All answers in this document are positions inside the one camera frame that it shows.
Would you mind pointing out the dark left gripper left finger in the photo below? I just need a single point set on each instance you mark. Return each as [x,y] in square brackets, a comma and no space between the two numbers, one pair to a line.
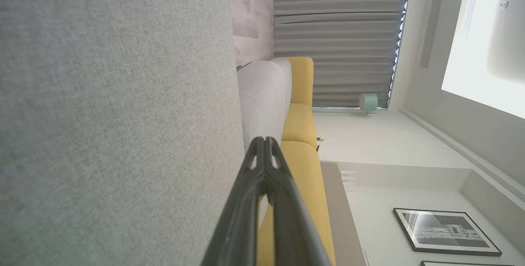
[240,212]

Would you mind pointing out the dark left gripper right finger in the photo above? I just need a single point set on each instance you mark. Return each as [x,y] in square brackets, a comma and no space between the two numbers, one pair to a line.
[291,225]

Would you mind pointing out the yellow sofa back cushion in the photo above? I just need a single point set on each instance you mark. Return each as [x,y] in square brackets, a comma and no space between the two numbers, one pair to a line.
[300,124]
[302,81]
[311,184]

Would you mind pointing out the small grey sofa seat cushion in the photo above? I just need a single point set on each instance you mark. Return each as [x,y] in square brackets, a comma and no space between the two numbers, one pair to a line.
[262,97]

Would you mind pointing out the mint green lamp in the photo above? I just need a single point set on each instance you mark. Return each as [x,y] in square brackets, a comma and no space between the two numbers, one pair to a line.
[368,102]

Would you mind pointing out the black framed picture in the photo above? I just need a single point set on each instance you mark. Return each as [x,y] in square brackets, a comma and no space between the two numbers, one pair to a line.
[447,231]

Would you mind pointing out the grey pleated curtain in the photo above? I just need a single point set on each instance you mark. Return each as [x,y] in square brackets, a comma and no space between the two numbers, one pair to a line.
[348,32]

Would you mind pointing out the small round ceiling fixture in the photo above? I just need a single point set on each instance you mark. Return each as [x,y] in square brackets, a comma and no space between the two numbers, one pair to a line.
[504,5]

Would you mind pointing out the brown wooden wall ledge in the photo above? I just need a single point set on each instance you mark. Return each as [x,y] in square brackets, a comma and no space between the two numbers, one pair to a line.
[340,216]

